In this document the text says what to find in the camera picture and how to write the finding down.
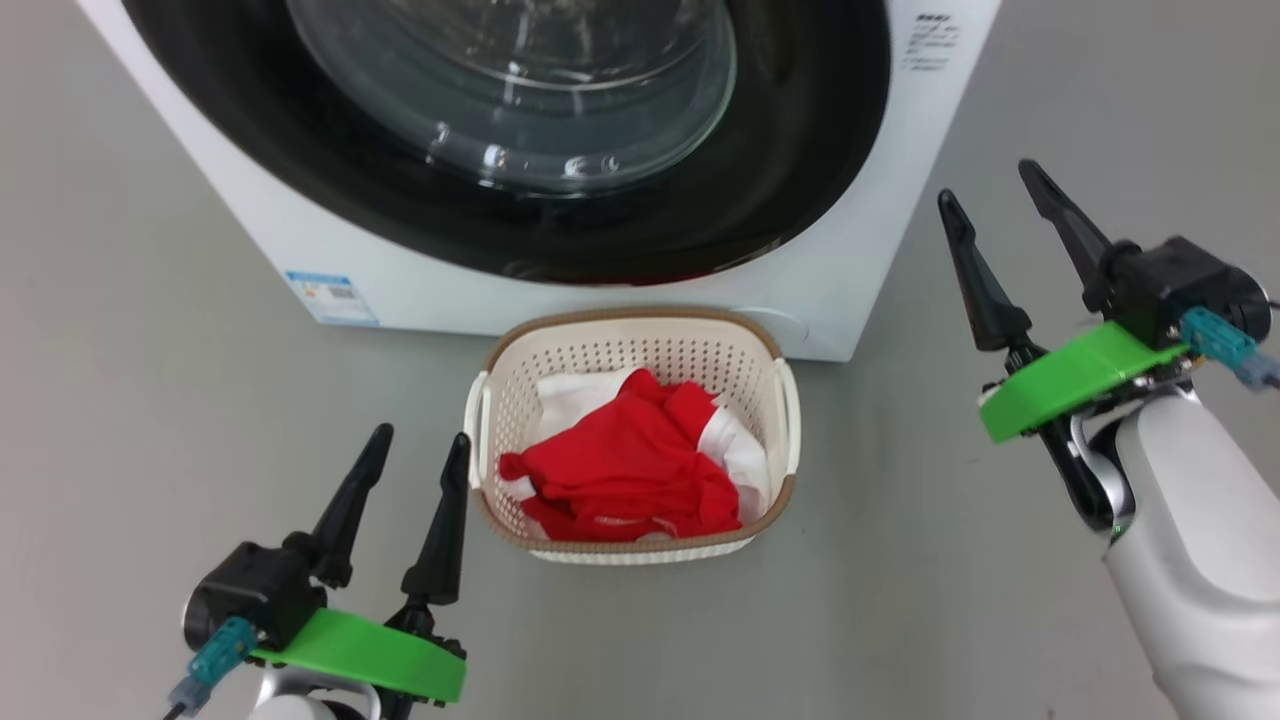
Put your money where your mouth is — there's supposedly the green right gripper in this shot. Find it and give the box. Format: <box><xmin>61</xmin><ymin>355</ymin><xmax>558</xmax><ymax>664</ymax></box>
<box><xmin>937</xmin><ymin>159</ymin><xmax>1191</xmax><ymax>445</ymax></box>

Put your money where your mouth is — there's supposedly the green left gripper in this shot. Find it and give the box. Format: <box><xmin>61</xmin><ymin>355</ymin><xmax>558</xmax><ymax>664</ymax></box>
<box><xmin>250</xmin><ymin>423</ymin><xmax>472</xmax><ymax>704</ymax></box>

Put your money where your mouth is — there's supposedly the red and white garment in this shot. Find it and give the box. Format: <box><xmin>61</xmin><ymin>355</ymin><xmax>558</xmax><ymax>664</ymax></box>
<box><xmin>497</xmin><ymin>366</ymin><xmax>773</xmax><ymax>544</ymax></box>

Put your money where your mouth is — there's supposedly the black round washer door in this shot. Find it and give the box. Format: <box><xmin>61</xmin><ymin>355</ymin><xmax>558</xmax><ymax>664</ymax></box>
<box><xmin>120</xmin><ymin>0</ymin><xmax>893</xmax><ymax>287</ymax></box>

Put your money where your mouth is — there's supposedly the white front-load washing machine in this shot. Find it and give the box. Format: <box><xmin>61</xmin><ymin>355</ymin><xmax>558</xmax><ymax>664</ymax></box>
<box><xmin>75</xmin><ymin>0</ymin><xmax>1003</xmax><ymax>363</ymax></box>

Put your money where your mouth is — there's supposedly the cream laundry basket brown rim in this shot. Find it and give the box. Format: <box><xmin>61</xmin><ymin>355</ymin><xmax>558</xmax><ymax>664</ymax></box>
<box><xmin>463</xmin><ymin>306</ymin><xmax>802</xmax><ymax>566</ymax></box>

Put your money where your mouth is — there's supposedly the blue energy label sticker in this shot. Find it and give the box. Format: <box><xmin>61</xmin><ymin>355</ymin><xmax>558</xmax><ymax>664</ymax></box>
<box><xmin>284</xmin><ymin>270</ymin><xmax>381</xmax><ymax>328</ymax></box>

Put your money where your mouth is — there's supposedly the round white filter cover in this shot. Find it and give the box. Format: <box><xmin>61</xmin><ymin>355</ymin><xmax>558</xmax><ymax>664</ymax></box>
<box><xmin>735</xmin><ymin>306</ymin><xmax>809</xmax><ymax>356</ymax></box>

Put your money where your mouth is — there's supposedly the teal right cable connector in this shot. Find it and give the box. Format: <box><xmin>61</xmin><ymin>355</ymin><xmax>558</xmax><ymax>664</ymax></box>
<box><xmin>1178</xmin><ymin>306</ymin><xmax>1280</xmax><ymax>391</ymax></box>

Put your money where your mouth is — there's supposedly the teal cable connector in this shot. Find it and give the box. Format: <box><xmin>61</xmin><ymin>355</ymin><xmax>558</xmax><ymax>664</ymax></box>
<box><xmin>168</xmin><ymin>616</ymin><xmax>257</xmax><ymax>713</ymax></box>
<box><xmin>1178</xmin><ymin>306</ymin><xmax>1280</xmax><ymax>391</ymax></box>

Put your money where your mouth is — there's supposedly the teal left cable connector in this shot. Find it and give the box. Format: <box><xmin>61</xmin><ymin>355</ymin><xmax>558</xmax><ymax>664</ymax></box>
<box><xmin>168</xmin><ymin>616</ymin><xmax>257</xmax><ymax>713</ymax></box>

